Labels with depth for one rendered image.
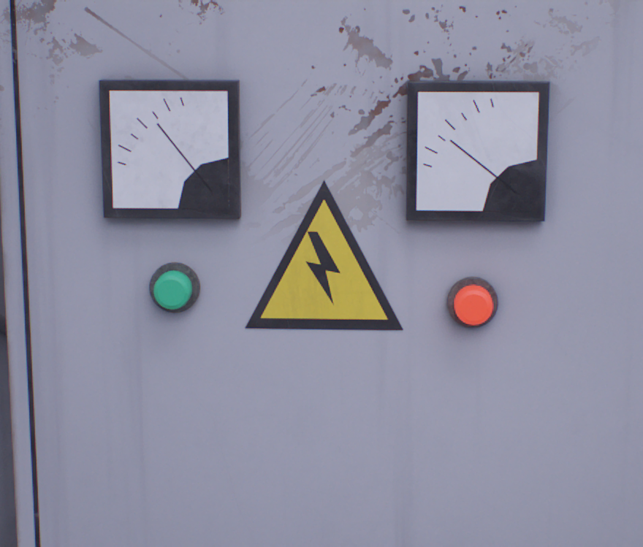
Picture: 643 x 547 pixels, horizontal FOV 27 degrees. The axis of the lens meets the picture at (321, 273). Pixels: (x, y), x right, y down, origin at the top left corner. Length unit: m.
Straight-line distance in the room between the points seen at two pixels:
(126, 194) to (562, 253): 0.26
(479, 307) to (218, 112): 0.19
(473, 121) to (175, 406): 0.25
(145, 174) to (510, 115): 0.21
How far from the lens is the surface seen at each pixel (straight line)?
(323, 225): 0.80
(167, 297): 0.80
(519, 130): 0.78
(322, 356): 0.82
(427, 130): 0.78
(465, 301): 0.79
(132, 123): 0.79
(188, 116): 0.79
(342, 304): 0.81
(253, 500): 0.85
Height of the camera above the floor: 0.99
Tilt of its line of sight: 12 degrees down
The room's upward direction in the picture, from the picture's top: straight up
